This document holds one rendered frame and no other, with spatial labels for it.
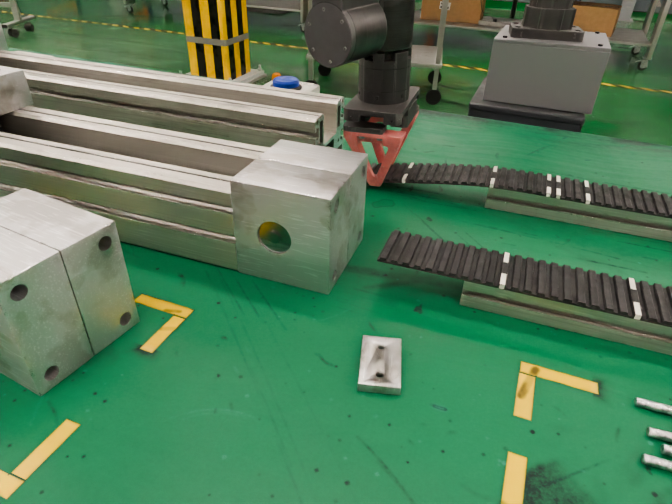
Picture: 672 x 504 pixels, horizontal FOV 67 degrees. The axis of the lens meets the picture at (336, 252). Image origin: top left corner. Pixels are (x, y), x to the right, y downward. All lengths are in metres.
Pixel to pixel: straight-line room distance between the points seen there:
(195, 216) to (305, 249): 0.11
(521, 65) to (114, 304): 0.79
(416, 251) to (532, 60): 0.60
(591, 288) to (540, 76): 0.60
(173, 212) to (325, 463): 0.26
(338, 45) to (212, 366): 0.30
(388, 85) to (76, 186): 0.33
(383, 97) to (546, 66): 0.47
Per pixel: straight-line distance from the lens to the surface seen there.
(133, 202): 0.51
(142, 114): 0.72
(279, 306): 0.44
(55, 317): 0.39
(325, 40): 0.51
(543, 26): 1.02
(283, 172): 0.44
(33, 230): 0.40
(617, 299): 0.46
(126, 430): 0.37
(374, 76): 0.57
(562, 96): 1.01
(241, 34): 3.98
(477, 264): 0.45
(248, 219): 0.44
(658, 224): 0.64
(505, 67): 1.00
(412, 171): 0.63
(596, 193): 0.62
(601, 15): 5.34
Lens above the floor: 1.06
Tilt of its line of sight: 34 degrees down
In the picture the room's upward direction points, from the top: 2 degrees clockwise
